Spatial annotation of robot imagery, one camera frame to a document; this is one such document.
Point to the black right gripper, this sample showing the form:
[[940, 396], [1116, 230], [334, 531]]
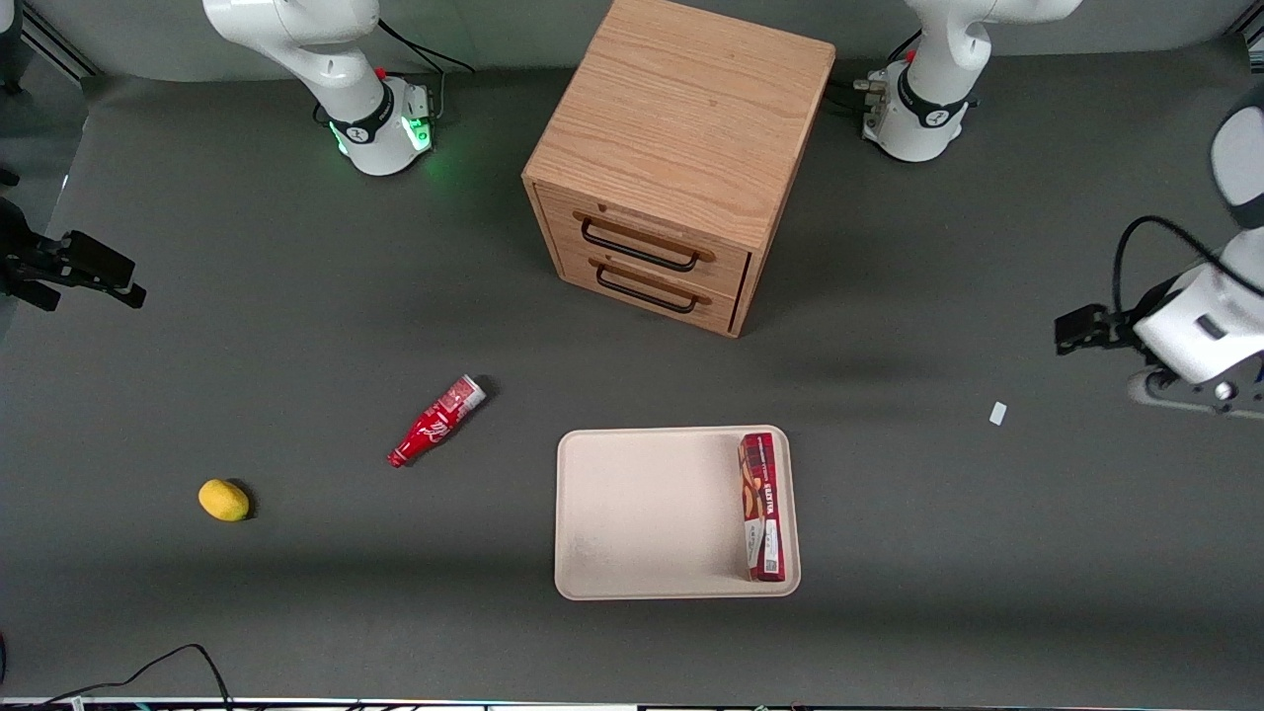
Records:
[[20, 259]]

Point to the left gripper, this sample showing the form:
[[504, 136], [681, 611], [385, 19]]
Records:
[[1114, 325]]

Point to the red cookie box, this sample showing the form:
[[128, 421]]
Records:
[[761, 509]]

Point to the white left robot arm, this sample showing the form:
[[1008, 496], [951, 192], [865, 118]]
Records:
[[938, 59]]

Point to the white rectangular tray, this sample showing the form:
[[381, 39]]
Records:
[[642, 513]]

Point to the small white paper scrap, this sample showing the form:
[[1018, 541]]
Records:
[[998, 413]]

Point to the yellow lemon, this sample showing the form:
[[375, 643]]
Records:
[[224, 500]]

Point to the red cola bottle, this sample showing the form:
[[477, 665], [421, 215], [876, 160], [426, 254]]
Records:
[[434, 423]]

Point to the wooden drawer cabinet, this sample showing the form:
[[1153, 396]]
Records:
[[681, 109]]

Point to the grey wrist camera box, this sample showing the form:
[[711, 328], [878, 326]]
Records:
[[1185, 391]]

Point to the aluminium frame rail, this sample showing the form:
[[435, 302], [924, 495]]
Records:
[[59, 41], [1249, 35]]

